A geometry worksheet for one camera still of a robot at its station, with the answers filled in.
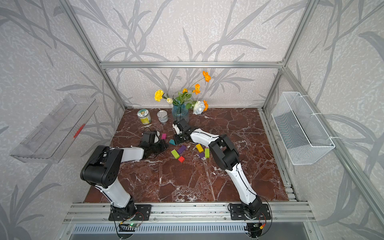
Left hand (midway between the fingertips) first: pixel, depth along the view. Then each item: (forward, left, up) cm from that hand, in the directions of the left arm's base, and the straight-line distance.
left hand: (169, 144), depth 97 cm
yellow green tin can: (+19, +19, +5) cm, 28 cm away
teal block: (+3, -1, -1) cm, 3 cm away
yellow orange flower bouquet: (+20, -10, +23) cm, 32 cm away
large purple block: (-3, -8, -1) cm, 9 cm away
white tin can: (+22, +8, +3) cm, 23 cm away
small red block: (-10, -9, -1) cm, 13 cm away
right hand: (+5, -3, 0) cm, 6 cm away
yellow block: (-3, -20, -1) cm, 21 cm away
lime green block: (-6, -4, -1) cm, 8 cm away
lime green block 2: (-6, -25, 0) cm, 25 cm away
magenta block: (+7, +5, -1) cm, 8 cm away
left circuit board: (-44, +15, -5) cm, 47 cm away
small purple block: (-7, -21, -1) cm, 22 cm away
